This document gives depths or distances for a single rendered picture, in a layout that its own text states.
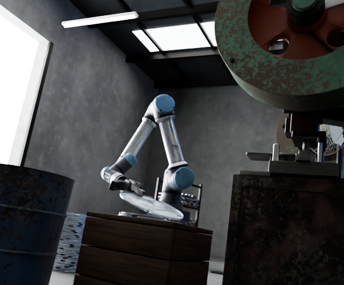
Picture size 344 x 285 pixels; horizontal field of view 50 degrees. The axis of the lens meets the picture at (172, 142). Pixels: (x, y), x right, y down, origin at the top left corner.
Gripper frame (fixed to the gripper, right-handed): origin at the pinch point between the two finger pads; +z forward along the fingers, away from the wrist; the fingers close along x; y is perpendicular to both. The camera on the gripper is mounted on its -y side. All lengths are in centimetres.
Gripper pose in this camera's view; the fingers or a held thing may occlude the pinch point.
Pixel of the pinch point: (138, 195)
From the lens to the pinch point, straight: 172.2
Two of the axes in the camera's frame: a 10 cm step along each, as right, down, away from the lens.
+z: 6.1, 2.5, -7.5
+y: 7.0, 2.7, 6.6
